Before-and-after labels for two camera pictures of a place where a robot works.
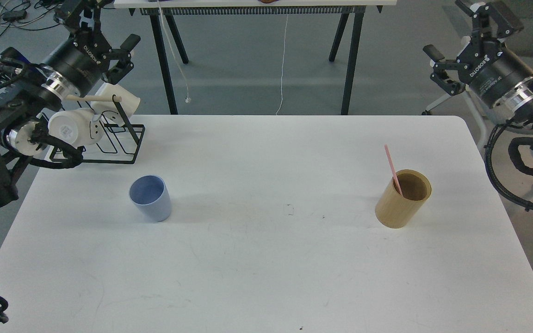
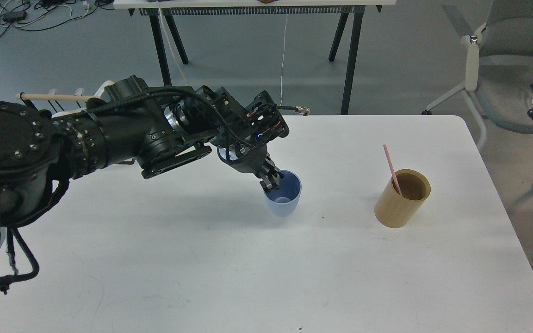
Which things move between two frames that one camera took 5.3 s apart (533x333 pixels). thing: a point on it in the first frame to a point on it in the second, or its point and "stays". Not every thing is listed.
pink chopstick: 394,170 stays
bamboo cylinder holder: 393,210 stays
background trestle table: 352,12 stays
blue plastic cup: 151,196 to 283,200
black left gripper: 83,59 to 243,132
